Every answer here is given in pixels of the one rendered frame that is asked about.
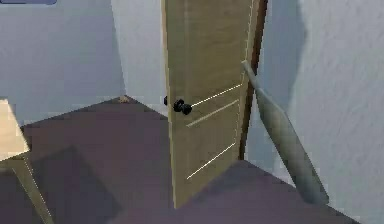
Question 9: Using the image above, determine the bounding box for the blue framed wall picture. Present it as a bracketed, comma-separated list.
[0, 0, 58, 6]

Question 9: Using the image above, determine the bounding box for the light wooden room door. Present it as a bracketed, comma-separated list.
[160, 0, 269, 210]

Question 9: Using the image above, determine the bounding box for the grey baseball bat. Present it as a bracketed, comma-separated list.
[241, 59, 330, 206]

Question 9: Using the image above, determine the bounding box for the pale wooden table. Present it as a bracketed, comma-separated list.
[0, 97, 55, 224]

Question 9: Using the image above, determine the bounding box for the black door knob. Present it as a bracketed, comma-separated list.
[163, 95, 193, 116]

